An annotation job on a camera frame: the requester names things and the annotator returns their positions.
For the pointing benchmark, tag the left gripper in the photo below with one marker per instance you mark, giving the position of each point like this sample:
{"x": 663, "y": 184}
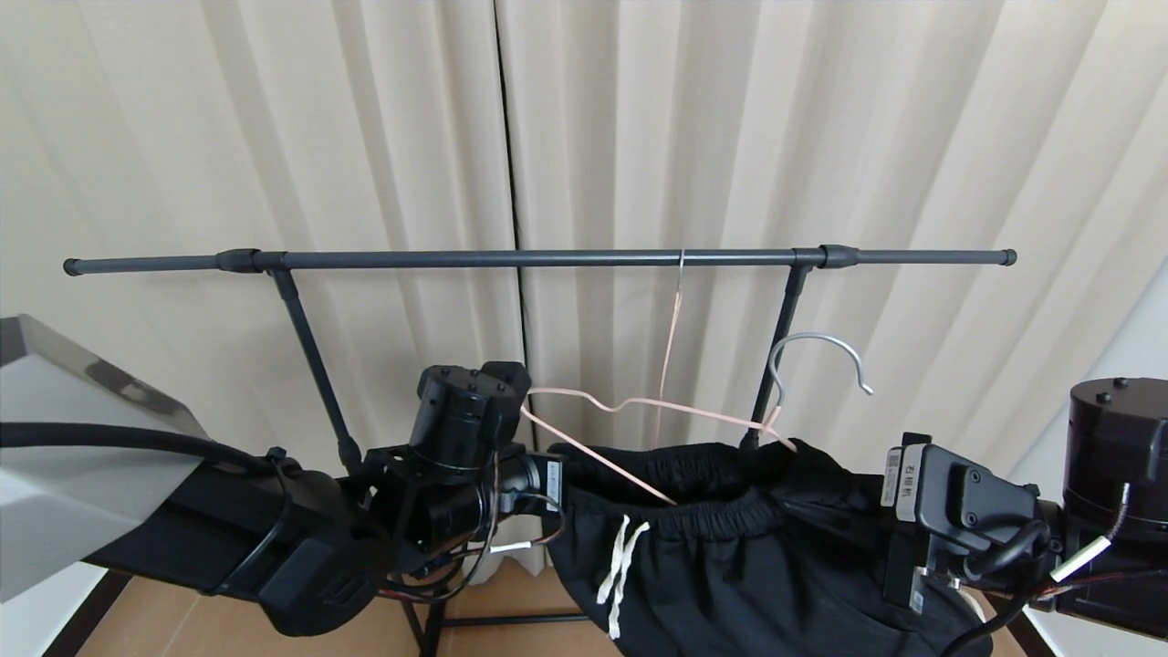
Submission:
{"x": 525, "y": 488}

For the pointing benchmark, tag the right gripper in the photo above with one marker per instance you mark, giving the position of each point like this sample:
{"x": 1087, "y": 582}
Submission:
{"x": 949, "y": 598}

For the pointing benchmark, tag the pink clothes hanger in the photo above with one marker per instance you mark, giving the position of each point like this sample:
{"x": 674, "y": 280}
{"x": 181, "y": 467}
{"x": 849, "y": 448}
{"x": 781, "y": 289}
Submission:
{"x": 776, "y": 422}
{"x": 677, "y": 306}

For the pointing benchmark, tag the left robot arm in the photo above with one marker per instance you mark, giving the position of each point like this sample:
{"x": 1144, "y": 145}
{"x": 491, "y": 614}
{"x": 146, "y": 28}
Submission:
{"x": 91, "y": 474}

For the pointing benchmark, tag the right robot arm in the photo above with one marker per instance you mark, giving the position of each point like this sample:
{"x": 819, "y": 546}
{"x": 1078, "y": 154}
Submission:
{"x": 1122, "y": 456}

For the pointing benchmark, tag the black clothes rack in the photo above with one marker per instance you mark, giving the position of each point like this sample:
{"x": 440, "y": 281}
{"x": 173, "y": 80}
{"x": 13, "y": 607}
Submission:
{"x": 411, "y": 259}

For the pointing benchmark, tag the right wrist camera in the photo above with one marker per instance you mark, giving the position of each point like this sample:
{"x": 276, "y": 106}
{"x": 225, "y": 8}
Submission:
{"x": 958, "y": 502}

